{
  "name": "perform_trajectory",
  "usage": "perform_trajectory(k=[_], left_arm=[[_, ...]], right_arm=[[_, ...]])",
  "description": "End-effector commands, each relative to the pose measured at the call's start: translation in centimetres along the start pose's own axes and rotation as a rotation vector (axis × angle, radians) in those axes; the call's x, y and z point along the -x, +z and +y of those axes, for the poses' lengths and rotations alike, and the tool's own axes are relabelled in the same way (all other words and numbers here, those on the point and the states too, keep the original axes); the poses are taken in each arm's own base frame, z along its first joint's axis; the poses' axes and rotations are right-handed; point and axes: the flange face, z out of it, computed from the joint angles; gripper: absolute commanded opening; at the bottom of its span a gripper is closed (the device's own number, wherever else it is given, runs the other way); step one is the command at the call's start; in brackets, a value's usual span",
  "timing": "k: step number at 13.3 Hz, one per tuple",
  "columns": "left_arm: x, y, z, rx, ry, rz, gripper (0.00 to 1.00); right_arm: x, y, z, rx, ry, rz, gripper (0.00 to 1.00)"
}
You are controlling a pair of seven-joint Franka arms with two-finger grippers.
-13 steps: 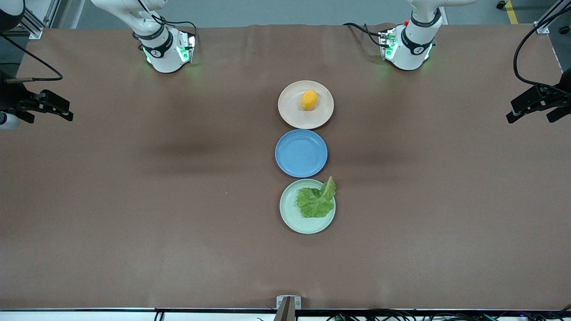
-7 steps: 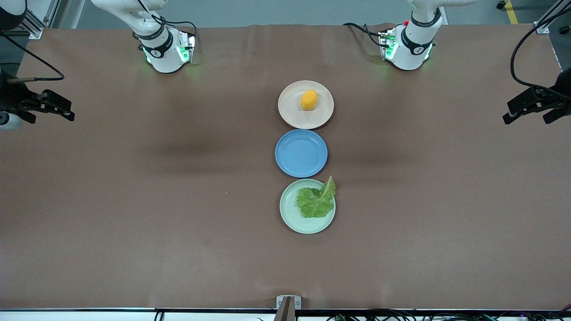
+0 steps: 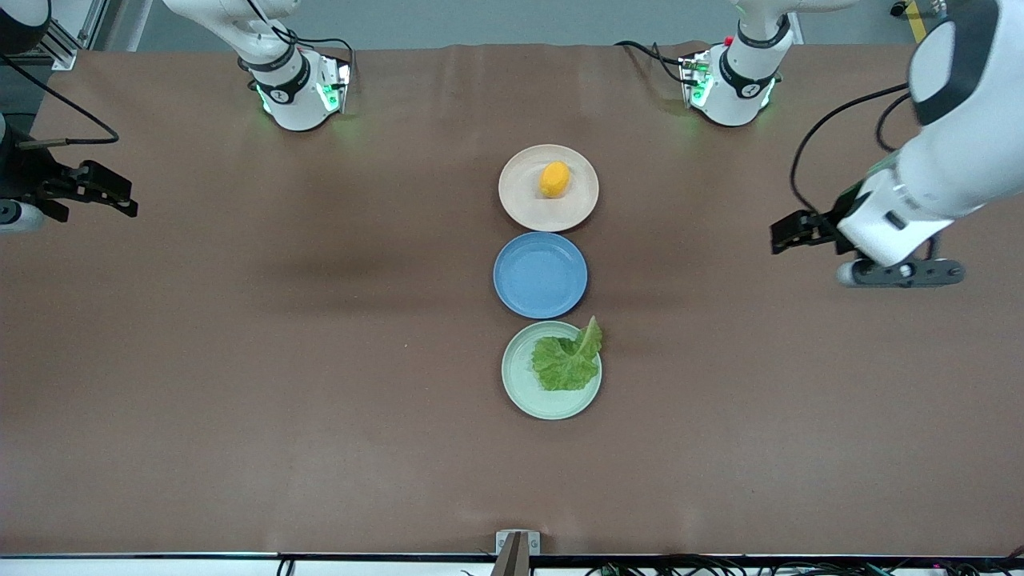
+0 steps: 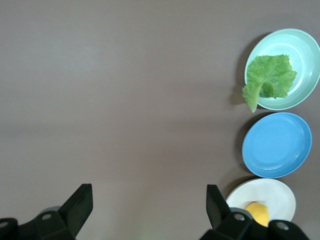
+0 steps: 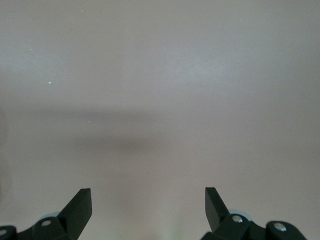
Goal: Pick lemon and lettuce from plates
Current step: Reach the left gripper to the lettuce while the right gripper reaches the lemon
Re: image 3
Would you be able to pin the blue round plate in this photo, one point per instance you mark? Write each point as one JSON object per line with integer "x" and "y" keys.
{"x": 540, "y": 276}

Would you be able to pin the beige round plate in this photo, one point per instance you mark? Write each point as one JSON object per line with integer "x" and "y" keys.
{"x": 524, "y": 200}

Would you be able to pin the brown table cover sheet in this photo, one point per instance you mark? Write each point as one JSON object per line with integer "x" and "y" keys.
{"x": 320, "y": 400}

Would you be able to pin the light green round plate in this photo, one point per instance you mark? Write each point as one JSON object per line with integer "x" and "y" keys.
{"x": 520, "y": 392}

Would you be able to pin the aluminium frame profile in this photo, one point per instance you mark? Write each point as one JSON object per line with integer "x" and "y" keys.
{"x": 68, "y": 36}

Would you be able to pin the green lettuce leaf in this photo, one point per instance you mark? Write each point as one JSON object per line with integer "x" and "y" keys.
{"x": 564, "y": 364}

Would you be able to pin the metal bracket with post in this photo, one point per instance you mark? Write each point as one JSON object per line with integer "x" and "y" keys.
{"x": 516, "y": 548}

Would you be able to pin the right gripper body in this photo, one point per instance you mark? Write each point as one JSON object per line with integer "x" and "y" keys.
{"x": 24, "y": 174}

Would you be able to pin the yellow lemon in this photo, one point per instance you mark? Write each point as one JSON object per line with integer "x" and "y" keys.
{"x": 554, "y": 179}

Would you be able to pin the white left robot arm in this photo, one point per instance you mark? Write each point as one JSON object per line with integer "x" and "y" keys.
{"x": 960, "y": 144}

